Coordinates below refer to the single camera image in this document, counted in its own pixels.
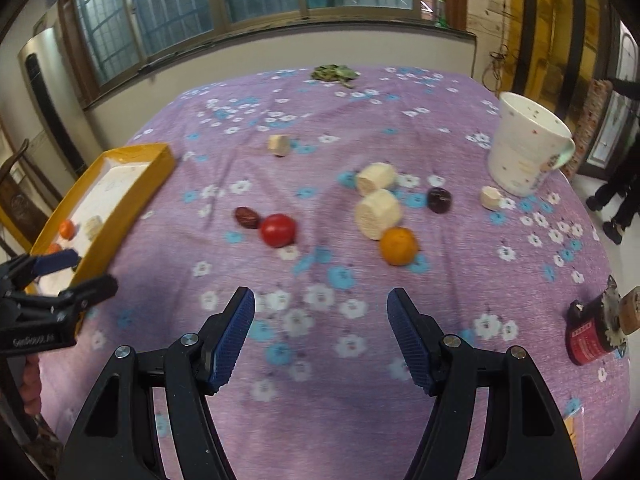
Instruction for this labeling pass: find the orange mandarin front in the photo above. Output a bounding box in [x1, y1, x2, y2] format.
[58, 219, 76, 240]

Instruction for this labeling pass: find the red jujube date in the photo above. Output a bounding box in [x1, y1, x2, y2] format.
[234, 207, 262, 230]

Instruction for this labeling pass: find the red tomato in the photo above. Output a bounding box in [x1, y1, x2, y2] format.
[259, 214, 296, 248]

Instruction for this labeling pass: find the small orange mandarin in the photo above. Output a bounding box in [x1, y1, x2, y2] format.
[378, 226, 420, 266]

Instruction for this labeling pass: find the small sugarcane piece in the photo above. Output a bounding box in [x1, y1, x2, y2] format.
[267, 134, 292, 157]
[480, 185, 503, 211]

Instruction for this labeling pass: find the dark plum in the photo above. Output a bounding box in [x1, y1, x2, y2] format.
[426, 188, 452, 214]

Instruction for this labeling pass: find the large orange mandarin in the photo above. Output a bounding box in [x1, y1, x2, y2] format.
[46, 243, 62, 255]

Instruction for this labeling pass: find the left hand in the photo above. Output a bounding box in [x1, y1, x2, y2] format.
[21, 354, 42, 416]

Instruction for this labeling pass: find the wooden chair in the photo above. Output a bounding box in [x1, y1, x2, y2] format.
[0, 140, 48, 252]

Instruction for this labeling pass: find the red black jar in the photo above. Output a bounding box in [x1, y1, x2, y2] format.
[565, 275, 627, 366]

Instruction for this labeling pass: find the yellow rimmed white tray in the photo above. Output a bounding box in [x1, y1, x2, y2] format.
[26, 143, 176, 296]

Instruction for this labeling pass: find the white standing air conditioner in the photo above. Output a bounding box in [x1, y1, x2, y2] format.
[18, 27, 103, 179]

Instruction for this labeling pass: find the purple floral tablecloth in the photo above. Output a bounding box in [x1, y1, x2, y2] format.
[40, 67, 629, 479]

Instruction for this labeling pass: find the person in dark clothes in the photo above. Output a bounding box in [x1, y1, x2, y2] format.
[584, 77, 640, 246]

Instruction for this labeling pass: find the white patterned mug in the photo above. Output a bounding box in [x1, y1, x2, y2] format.
[487, 92, 575, 197]

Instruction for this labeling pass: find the green leafy sprig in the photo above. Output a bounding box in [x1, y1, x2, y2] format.
[311, 64, 359, 87]

